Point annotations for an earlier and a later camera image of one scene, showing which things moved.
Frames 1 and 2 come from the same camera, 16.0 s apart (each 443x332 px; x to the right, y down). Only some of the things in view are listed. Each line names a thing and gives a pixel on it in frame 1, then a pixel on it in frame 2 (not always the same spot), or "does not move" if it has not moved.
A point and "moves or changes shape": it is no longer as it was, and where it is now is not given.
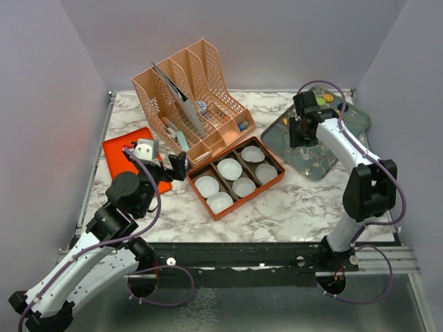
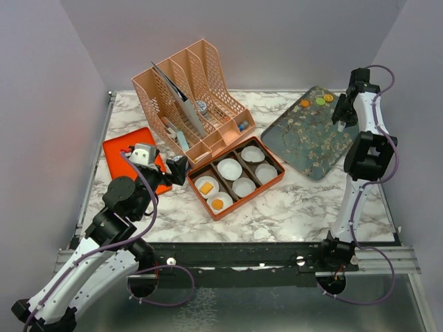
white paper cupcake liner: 230,169 does not move
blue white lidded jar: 202,106 does not move
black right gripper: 295,140 -> 339,115
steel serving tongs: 306,156 moves or changes shape
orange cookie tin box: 228,180 does not move
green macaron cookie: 320,101 does not move
